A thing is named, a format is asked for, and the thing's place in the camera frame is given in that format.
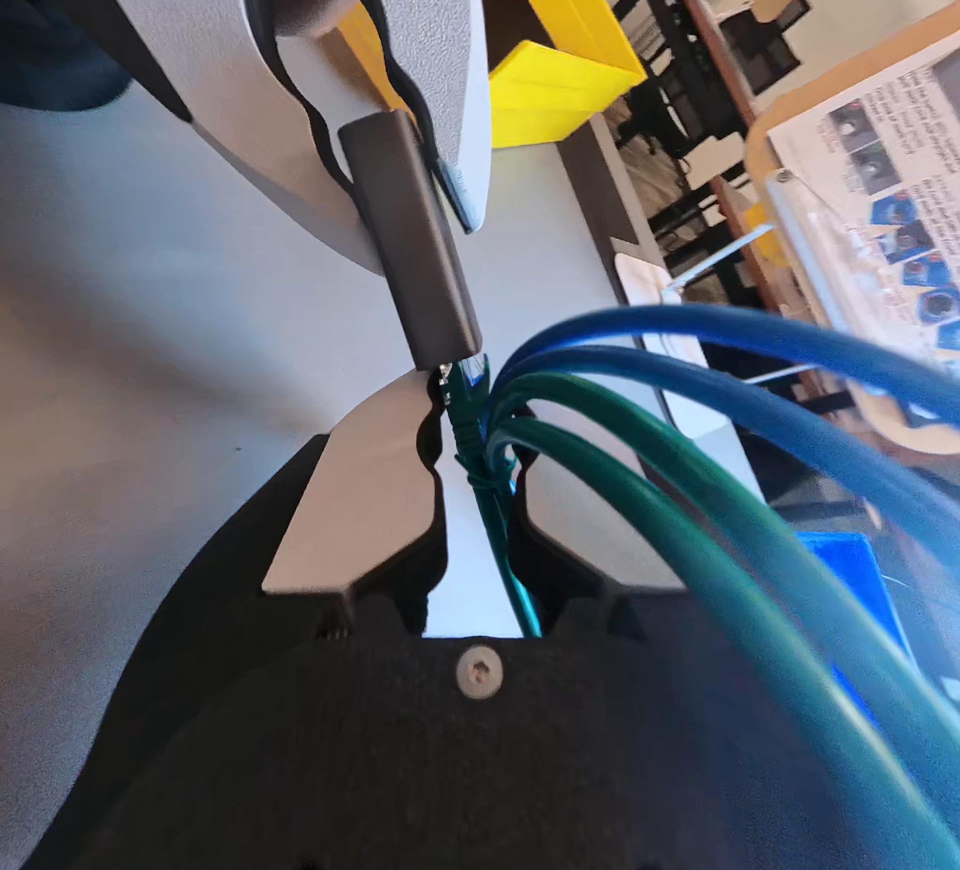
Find wooden clipboard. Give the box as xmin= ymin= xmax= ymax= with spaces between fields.
xmin=746 ymin=3 xmax=960 ymax=455

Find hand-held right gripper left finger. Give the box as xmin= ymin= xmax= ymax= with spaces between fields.
xmin=262 ymin=367 xmax=451 ymax=595

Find blue plastic bin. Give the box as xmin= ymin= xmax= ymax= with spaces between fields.
xmin=795 ymin=531 xmax=927 ymax=736

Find yellow plastic bin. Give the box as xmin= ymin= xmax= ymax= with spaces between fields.
xmin=336 ymin=0 xmax=648 ymax=150

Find black ethernet port adapter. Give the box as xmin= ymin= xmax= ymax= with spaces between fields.
xmin=337 ymin=109 xmax=485 ymax=372

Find person's dark blue clothing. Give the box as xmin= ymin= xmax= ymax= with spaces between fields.
xmin=0 ymin=0 xmax=130 ymax=114

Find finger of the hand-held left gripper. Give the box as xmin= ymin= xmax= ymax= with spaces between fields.
xmin=62 ymin=0 xmax=389 ymax=279
xmin=303 ymin=0 xmax=494 ymax=235

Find white plastic strip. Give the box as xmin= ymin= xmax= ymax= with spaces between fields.
xmin=663 ymin=223 xmax=775 ymax=303

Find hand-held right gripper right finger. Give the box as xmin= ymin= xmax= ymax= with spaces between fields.
xmin=510 ymin=461 xmax=690 ymax=592

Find green ethernet cable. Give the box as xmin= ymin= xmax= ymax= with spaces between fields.
xmin=441 ymin=356 xmax=960 ymax=870

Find green and blue cables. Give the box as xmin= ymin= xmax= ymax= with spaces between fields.
xmin=480 ymin=303 xmax=960 ymax=586

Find printed instruction sheet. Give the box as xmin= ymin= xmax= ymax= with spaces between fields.
xmin=768 ymin=45 xmax=960 ymax=361

